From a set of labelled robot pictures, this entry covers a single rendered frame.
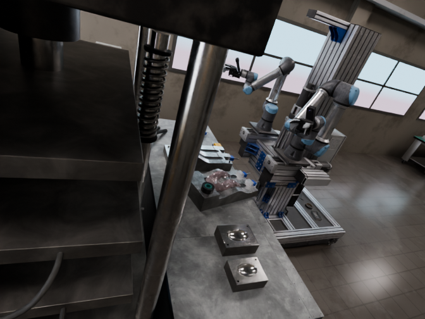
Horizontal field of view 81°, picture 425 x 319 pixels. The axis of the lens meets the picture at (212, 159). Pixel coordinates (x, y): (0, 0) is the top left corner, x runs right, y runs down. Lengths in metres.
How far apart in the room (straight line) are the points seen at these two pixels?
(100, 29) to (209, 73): 3.15
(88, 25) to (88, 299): 3.07
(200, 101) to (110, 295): 0.68
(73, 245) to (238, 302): 0.81
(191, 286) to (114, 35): 2.99
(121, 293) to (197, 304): 0.40
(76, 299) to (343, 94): 1.76
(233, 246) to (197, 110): 1.01
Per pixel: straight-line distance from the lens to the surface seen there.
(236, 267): 1.30
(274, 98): 2.49
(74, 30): 0.97
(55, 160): 0.55
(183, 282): 1.25
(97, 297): 0.92
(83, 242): 0.72
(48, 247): 0.72
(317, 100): 1.87
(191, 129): 0.45
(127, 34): 3.54
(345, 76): 2.24
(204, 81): 0.42
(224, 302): 1.26
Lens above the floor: 1.84
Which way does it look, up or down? 30 degrees down
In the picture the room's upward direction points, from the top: 18 degrees clockwise
